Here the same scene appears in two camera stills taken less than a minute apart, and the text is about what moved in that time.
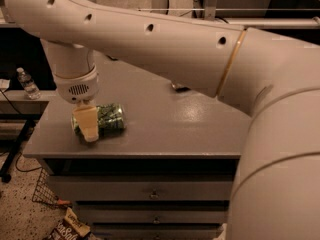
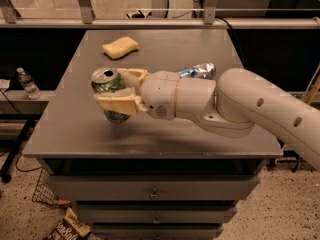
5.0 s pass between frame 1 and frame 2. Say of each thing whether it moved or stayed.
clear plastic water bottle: stayed
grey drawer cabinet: stayed
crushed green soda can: moved
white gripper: moved
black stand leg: stayed
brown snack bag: stayed
